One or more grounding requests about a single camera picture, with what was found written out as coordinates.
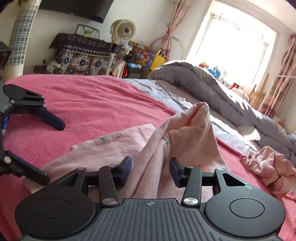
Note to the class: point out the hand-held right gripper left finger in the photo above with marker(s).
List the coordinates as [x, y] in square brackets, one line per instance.
[126, 171]

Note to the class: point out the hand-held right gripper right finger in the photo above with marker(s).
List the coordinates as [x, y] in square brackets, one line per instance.
[175, 172]

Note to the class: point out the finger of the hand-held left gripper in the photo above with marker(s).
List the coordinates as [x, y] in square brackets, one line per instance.
[34, 175]
[54, 121]

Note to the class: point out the pink strawberry print shirt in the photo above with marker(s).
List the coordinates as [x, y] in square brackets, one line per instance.
[189, 139]

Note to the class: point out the pink blanket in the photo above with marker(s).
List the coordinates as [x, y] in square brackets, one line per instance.
[92, 104]

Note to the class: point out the white mug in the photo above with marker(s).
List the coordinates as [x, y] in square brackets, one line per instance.
[54, 67]

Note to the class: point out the grey bed sheet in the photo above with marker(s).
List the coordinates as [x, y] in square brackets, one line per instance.
[231, 134]

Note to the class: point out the patterned cloth covered cabinet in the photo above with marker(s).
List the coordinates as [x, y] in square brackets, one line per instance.
[81, 58]

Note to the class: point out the white tower fan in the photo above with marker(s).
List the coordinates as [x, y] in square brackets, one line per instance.
[23, 34]

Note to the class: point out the grey floral quilt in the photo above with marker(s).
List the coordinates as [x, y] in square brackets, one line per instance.
[208, 85]

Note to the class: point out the crumpled pink pants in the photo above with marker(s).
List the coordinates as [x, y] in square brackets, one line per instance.
[268, 166]

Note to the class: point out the pile of toys and bags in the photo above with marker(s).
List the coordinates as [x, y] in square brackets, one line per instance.
[138, 55]

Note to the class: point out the wooden easel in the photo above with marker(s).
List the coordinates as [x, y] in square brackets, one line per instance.
[254, 97]

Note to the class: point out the row of windowsill toys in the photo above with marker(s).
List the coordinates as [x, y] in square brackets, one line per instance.
[216, 70]

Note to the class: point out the beige desk fan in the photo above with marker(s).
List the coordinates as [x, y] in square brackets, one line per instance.
[122, 30]

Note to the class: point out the black television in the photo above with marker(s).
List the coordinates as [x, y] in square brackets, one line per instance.
[81, 8]

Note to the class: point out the pink hula hoop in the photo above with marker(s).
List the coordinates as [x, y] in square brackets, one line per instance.
[159, 37]

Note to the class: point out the pink checked curtain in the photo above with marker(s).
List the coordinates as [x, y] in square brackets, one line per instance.
[175, 20]
[284, 76]

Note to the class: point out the white clothes rail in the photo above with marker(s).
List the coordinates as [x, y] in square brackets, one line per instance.
[285, 76]

